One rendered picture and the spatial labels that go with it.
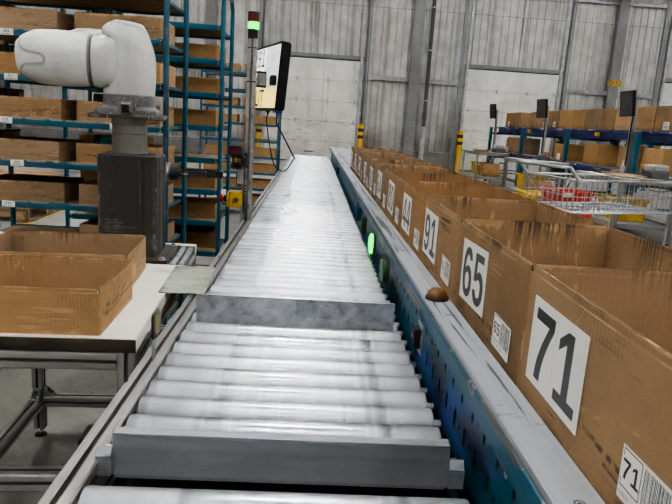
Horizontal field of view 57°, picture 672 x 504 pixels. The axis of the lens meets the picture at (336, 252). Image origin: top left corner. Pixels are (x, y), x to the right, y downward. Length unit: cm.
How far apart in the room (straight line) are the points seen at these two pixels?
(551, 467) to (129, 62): 166
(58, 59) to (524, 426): 167
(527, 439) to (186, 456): 46
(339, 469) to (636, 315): 45
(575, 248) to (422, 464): 56
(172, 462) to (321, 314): 63
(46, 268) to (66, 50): 69
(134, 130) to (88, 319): 83
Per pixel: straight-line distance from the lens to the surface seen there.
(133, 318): 148
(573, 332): 72
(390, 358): 131
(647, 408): 59
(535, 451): 71
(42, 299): 139
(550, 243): 127
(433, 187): 199
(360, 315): 145
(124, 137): 205
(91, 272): 165
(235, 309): 146
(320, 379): 117
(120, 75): 202
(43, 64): 206
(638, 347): 60
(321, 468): 92
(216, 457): 92
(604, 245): 131
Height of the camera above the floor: 121
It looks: 12 degrees down
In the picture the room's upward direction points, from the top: 4 degrees clockwise
